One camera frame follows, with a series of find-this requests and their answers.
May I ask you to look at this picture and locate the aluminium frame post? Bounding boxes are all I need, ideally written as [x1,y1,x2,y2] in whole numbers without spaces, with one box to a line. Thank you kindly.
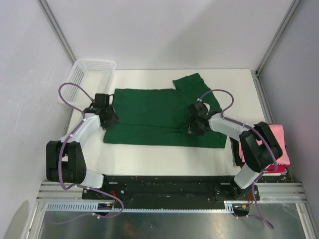
[37,0,77,64]
[255,0,304,75]

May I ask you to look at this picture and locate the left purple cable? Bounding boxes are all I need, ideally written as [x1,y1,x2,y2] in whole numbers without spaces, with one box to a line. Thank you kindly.
[47,83,125,225]

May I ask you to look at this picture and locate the right aluminium frame post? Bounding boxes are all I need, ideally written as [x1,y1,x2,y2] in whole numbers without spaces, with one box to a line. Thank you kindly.
[255,0,304,75]

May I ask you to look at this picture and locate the green t shirt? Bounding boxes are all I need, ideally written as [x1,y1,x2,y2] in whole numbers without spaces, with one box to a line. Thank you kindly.
[103,73,227,149]

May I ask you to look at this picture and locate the left aluminium frame post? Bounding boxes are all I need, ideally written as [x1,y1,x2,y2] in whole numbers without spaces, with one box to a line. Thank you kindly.
[37,0,77,64]

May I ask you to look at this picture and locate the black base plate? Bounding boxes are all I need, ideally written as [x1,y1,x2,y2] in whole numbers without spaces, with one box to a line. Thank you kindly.
[82,175,261,210]

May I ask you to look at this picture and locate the grey cable duct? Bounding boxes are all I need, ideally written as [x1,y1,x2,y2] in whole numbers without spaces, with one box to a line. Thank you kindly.
[45,201,250,214]

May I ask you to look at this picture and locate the pink folded t shirt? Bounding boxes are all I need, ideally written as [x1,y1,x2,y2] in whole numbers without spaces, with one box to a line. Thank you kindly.
[238,124,292,166]

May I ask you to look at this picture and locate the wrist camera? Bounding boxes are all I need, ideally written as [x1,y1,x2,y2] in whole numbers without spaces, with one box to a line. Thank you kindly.
[89,93,114,109]
[188,100,209,117]

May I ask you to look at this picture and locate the black folded t shirt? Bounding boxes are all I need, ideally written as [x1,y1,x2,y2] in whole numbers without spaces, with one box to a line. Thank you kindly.
[230,138,244,167]

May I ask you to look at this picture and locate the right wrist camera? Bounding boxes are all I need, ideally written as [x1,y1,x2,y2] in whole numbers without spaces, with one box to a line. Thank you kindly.
[188,100,209,117]

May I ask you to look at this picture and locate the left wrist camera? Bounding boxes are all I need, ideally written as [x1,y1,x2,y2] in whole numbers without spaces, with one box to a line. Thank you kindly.
[89,93,114,109]

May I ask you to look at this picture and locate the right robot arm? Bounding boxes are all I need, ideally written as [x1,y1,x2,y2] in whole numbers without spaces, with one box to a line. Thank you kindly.
[189,112,283,200]

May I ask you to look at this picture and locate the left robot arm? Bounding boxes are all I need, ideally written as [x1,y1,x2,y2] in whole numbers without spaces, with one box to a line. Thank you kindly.
[46,105,120,199]

